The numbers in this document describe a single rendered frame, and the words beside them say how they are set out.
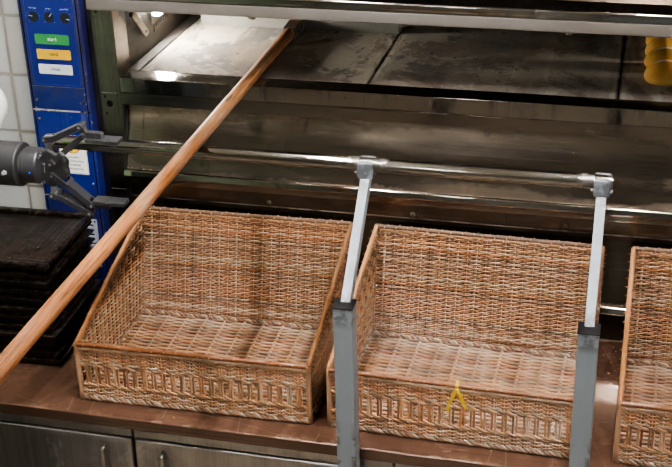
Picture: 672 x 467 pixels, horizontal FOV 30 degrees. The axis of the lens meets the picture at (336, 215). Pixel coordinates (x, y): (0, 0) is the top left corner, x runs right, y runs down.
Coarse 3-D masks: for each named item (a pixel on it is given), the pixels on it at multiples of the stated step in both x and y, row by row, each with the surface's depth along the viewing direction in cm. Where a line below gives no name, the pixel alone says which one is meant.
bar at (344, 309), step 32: (224, 160) 266; (256, 160) 264; (288, 160) 262; (320, 160) 261; (352, 160) 259; (384, 160) 258; (608, 192) 247; (352, 256) 254; (352, 288) 251; (352, 320) 249; (352, 352) 252; (576, 352) 240; (352, 384) 256; (576, 384) 243; (352, 416) 259; (576, 416) 246; (352, 448) 263; (576, 448) 249
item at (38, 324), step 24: (240, 96) 288; (216, 120) 273; (192, 144) 261; (168, 168) 250; (144, 192) 240; (120, 240) 226; (96, 264) 216; (72, 288) 208; (48, 312) 201; (24, 336) 194; (0, 360) 188
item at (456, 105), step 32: (192, 96) 304; (224, 96) 302; (256, 96) 300; (288, 96) 298; (320, 96) 296; (352, 96) 294; (384, 96) 292; (416, 96) 290; (448, 96) 289; (480, 96) 288; (512, 96) 288; (544, 96) 287
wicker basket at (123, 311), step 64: (128, 256) 309; (192, 256) 316; (256, 256) 312; (320, 256) 309; (128, 320) 312; (192, 320) 317; (256, 320) 315; (320, 320) 280; (128, 384) 283; (192, 384) 279; (256, 384) 275; (320, 384) 282
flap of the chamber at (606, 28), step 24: (96, 0) 283; (120, 0) 281; (408, 24) 267; (432, 24) 266; (456, 24) 264; (480, 24) 263; (504, 24) 262; (528, 24) 261; (552, 24) 260; (576, 24) 259; (600, 24) 257; (624, 24) 256; (648, 24) 255
